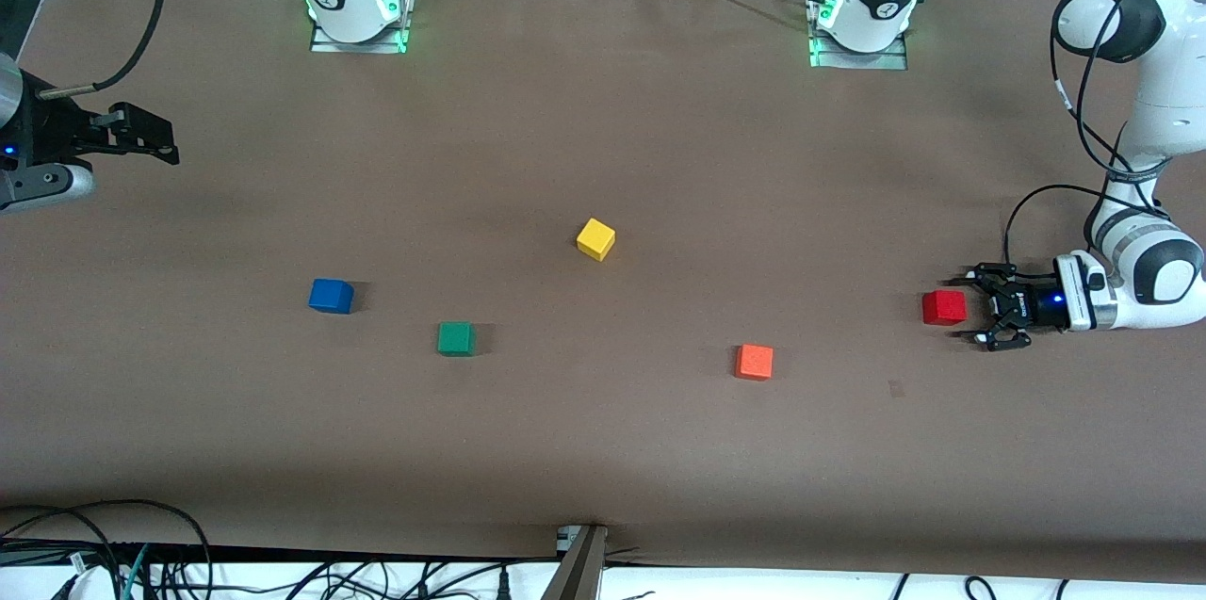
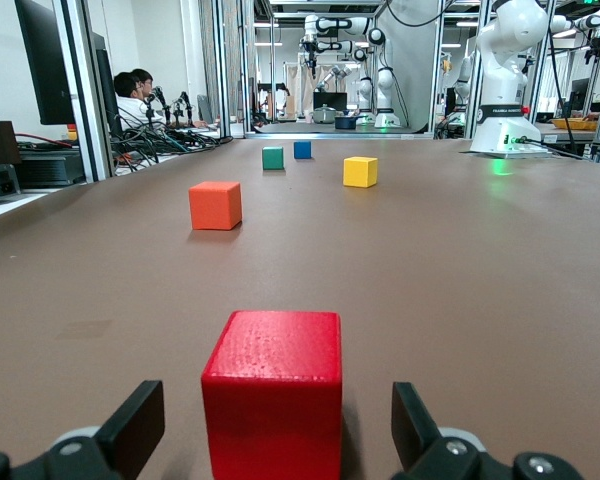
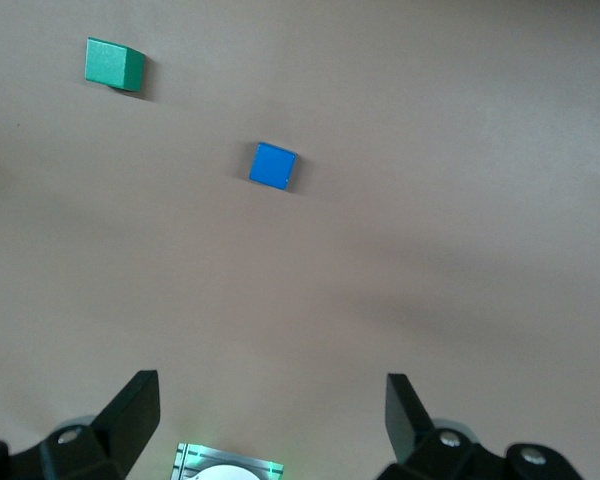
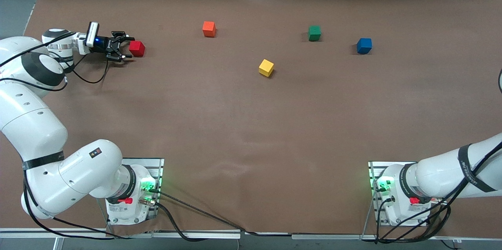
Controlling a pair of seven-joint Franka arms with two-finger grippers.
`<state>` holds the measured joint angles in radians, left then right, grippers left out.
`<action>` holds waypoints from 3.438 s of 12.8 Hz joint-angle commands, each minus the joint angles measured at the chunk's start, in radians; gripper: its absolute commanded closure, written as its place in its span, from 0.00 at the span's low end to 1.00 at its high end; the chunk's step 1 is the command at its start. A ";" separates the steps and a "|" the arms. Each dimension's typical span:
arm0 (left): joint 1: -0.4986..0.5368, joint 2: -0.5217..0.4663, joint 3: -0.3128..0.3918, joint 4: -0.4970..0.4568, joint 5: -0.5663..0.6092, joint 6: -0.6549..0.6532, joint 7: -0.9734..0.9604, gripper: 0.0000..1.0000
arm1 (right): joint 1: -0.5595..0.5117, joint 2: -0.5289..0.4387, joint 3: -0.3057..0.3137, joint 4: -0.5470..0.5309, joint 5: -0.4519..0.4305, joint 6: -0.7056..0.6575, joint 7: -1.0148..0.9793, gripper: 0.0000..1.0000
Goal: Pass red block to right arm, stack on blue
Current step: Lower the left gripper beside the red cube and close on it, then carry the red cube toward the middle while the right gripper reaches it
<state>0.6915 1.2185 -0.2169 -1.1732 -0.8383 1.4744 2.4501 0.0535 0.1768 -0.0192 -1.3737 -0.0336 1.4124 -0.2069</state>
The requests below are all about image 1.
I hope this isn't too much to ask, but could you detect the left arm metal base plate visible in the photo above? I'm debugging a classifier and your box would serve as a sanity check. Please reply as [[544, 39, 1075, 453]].
[[807, 0, 910, 72]]

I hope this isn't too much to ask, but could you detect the blue wooden block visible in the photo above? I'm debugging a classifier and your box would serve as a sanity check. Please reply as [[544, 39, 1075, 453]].
[[308, 278, 355, 316]]

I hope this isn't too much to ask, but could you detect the yellow wooden block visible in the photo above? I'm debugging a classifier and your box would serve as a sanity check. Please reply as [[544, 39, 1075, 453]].
[[577, 218, 617, 263]]

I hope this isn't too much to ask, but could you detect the green cable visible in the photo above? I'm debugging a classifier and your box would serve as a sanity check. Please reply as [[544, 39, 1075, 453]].
[[117, 543, 153, 600]]

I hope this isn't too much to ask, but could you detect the brown table cover sheet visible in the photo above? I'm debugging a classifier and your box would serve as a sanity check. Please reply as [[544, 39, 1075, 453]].
[[0, 0, 1206, 584]]

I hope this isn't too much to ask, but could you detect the orange wooden block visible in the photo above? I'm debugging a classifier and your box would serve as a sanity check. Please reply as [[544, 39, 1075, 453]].
[[734, 344, 775, 381]]

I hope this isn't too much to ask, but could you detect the red wooden block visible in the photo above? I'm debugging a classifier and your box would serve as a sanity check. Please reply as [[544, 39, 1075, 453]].
[[921, 290, 968, 327]]

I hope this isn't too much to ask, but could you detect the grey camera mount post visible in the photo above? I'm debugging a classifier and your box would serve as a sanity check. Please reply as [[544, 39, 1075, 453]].
[[541, 524, 610, 600]]

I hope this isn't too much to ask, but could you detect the left arm black wrist cable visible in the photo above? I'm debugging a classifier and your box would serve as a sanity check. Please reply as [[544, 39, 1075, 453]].
[[1002, 0, 1181, 286]]

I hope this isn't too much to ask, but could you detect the right arm black wrist cable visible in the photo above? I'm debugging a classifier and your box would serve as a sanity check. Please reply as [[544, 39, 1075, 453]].
[[38, 0, 168, 103]]

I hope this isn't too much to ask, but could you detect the black looping cable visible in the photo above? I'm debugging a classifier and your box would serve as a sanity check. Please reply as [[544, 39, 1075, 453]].
[[0, 498, 217, 600]]

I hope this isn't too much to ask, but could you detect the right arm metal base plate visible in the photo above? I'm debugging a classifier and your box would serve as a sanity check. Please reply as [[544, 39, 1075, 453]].
[[310, 0, 413, 56]]

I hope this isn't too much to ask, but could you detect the arm black wrist cable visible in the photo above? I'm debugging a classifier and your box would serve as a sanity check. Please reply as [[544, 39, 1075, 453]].
[[1002, 0, 1181, 286], [38, 0, 168, 103]]

